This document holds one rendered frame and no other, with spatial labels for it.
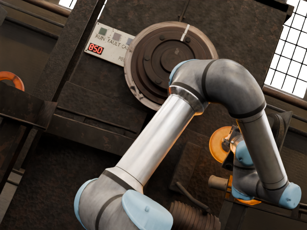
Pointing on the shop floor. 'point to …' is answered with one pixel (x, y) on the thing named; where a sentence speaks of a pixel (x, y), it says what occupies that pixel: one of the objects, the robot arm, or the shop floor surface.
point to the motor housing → (191, 218)
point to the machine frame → (137, 7)
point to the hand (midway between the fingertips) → (230, 140)
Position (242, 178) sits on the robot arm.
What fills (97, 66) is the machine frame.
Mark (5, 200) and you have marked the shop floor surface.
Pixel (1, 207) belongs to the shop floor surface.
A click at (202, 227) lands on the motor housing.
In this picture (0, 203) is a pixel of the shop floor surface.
